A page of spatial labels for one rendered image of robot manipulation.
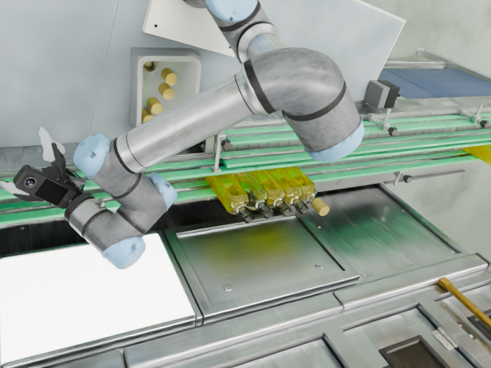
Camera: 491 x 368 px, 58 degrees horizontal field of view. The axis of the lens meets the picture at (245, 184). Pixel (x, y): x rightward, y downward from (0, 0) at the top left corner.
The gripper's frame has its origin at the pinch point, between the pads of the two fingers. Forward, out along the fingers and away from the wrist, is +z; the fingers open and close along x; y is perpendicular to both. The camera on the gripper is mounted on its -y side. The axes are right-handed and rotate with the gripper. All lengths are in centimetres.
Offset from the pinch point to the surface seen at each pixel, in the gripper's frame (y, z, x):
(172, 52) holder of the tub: 27.0, 2.6, 40.4
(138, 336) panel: 13.3, -43.0, -15.7
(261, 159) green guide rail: 50, -30, 33
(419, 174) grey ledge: 115, -69, 70
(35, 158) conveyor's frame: 18.9, 10.5, -4.2
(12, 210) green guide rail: 15.6, 3.8, -16.9
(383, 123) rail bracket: 70, -49, 68
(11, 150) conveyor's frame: 18.2, 17.4, -7.0
